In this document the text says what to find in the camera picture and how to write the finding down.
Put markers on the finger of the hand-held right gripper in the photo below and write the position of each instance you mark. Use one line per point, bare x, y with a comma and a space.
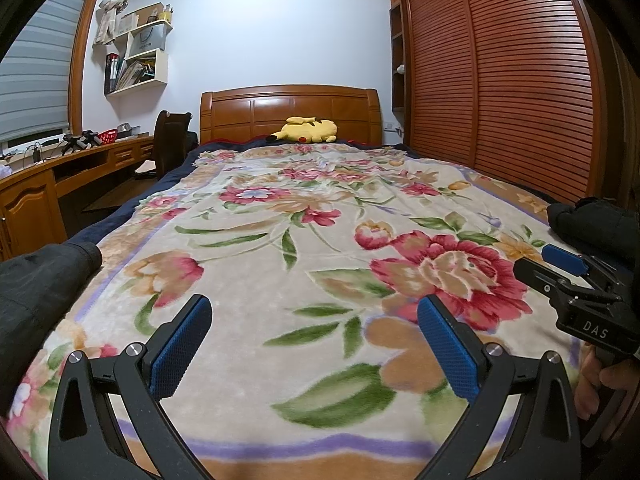
537, 275
565, 260

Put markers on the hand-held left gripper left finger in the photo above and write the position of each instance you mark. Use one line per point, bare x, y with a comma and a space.
177, 355

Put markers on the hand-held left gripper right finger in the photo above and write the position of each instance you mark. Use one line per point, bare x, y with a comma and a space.
450, 355

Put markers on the person's right hand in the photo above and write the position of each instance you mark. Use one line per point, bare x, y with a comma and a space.
590, 385

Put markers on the dark cloth bundle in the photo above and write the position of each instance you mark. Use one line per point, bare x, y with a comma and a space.
595, 225

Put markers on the left dark sleeve arm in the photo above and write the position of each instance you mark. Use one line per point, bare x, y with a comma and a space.
35, 310

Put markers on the floral blanket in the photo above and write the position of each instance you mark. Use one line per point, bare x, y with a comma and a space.
300, 240

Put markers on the wooden slatted wardrobe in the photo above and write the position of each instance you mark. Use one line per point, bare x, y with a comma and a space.
500, 85

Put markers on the wooden desk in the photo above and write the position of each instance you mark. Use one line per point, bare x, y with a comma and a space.
30, 205

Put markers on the dark chair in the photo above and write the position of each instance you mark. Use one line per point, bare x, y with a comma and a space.
167, 140

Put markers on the red basket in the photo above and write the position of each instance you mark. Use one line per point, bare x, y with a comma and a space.
108, 137

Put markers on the silver pot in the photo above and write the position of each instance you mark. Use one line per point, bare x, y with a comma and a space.
125, 130

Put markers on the wooden bed headboard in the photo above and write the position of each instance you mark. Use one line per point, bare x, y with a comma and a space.
240, 115

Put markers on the yellow plush toy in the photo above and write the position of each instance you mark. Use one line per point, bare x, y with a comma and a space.
307, 131

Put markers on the black binders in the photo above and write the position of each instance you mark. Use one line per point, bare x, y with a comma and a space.
111, 74

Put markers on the grey paper bag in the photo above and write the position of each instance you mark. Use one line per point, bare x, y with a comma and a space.
147, 40

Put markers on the grey window blind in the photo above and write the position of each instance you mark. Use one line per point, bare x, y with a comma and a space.
35, 70

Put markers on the cardboard box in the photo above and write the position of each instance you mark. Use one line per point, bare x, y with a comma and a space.
145, 14

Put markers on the white wall shelf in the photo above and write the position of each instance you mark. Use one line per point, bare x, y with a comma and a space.
161, 67

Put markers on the wooden window frame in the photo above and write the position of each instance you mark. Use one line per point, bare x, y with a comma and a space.
80, 60

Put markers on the white fan wall decoration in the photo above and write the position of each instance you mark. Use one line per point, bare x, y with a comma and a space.
110, 15

